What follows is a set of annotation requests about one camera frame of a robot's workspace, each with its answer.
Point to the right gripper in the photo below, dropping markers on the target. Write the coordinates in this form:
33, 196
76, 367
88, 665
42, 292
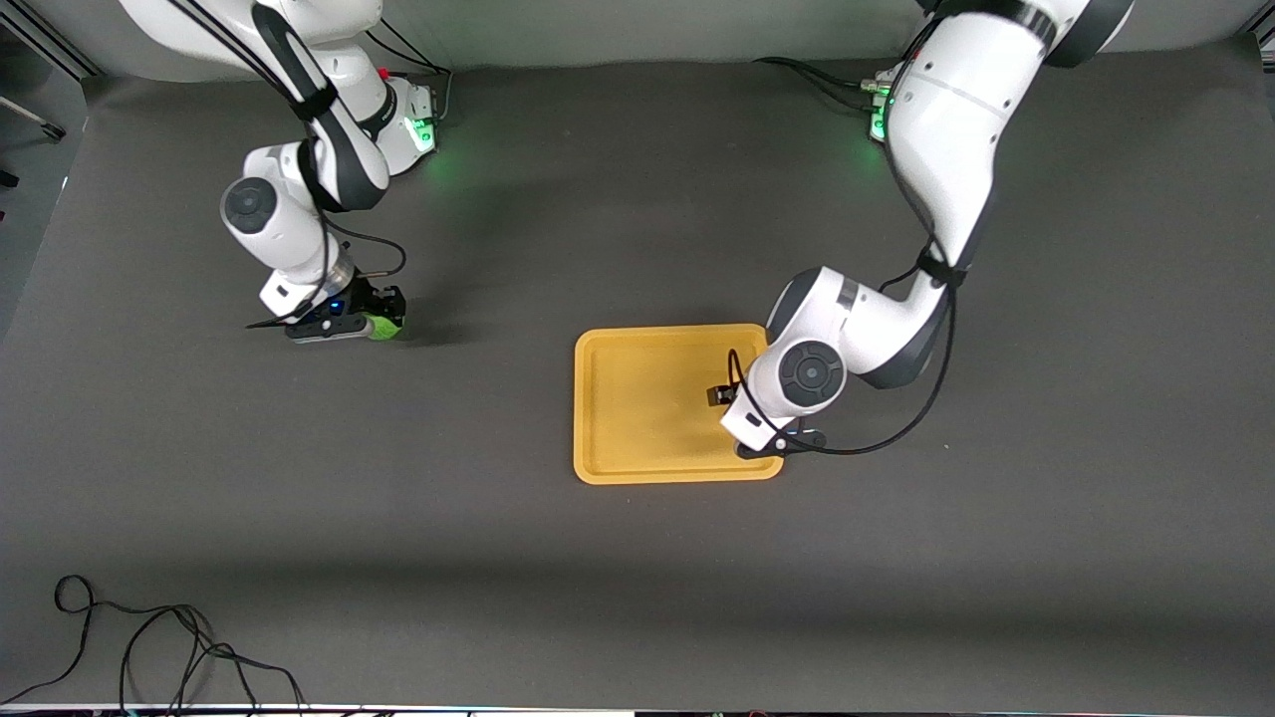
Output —
377, 298

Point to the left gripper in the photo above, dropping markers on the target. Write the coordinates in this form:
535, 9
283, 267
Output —
716, 395

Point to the green apple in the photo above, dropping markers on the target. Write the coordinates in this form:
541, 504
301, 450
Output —
386, 327

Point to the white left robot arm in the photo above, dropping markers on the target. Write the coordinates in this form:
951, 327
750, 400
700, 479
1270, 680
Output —
946, 110

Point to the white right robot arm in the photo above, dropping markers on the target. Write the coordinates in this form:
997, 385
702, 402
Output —
289, 229

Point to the orange plastic tray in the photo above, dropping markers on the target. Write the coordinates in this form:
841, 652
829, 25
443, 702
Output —
647, 408

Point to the dark grey table mat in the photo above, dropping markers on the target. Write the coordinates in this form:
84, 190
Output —
637, 597

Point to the aluminium frame rail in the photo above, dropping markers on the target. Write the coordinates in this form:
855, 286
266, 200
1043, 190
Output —
60, 45

